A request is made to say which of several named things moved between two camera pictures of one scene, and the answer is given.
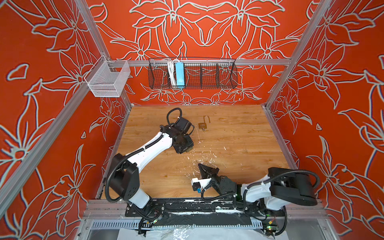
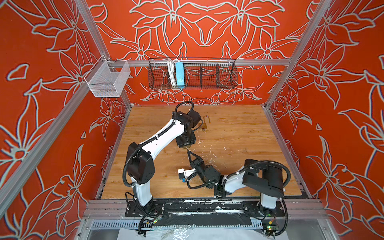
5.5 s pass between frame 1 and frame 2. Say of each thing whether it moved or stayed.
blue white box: stayed
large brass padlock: stayed
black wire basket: stayed
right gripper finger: moved
